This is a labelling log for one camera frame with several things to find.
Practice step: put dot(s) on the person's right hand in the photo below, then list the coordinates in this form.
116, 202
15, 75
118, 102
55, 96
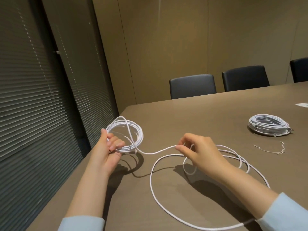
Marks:
207, 156

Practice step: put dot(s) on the person's left hand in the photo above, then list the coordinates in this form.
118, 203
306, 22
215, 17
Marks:
106, 156

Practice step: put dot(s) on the person's left forearm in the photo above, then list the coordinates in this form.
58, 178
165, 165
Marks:
86, 197

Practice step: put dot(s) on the person's right forearm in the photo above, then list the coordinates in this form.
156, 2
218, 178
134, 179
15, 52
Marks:
252, 192

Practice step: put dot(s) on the brown table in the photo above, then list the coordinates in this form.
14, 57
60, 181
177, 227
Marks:
204, 113

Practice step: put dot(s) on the dark meeting chair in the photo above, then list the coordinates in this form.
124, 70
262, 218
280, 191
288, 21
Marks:
192, 87
245, 78
300, 70

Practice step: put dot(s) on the bunch of white twist ties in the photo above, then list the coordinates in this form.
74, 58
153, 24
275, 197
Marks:
281, 152

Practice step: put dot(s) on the glass partition with grey blinds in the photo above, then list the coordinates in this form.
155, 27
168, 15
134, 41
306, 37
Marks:
36, 93

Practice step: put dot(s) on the white table socket panel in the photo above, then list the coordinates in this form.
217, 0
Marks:
302, 104

